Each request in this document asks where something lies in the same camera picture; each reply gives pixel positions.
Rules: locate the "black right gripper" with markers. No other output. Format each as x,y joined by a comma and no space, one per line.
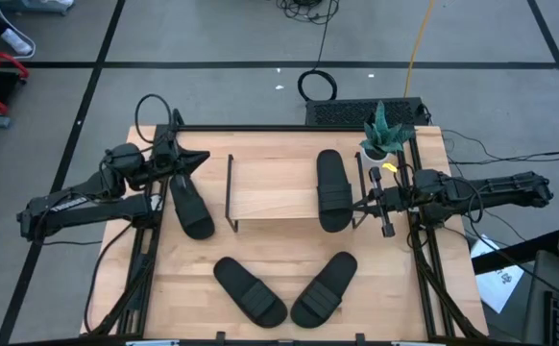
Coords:
395,199

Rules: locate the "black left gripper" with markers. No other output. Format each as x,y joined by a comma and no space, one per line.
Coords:
166,158

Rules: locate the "black rubber slide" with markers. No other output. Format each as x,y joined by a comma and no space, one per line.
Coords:
323,290
190,206
250,293
334,192

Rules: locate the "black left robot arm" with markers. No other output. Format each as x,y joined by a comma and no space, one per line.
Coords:
92,211

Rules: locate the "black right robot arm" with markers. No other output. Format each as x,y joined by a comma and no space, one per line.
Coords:
500,190

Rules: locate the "yellow tag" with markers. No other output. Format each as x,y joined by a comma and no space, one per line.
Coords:
390,167

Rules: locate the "green plant in white pot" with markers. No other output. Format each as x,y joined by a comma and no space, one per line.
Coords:
382,139

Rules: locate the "black table clamp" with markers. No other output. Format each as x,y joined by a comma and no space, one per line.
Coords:
220,337
360,338

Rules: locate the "white label strip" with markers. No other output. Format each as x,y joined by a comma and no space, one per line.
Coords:
152,343
416,343

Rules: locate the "black metal beam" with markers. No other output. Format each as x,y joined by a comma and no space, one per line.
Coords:
515,252

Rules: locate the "white paper sheet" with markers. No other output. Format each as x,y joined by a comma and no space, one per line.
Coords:
498,288

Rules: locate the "person's foot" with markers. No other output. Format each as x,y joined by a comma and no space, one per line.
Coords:
17,43

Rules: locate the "black metal table frame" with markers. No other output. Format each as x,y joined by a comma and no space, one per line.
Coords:
260,128

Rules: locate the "wooden shelf with black frame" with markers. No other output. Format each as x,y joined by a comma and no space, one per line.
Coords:
274,187

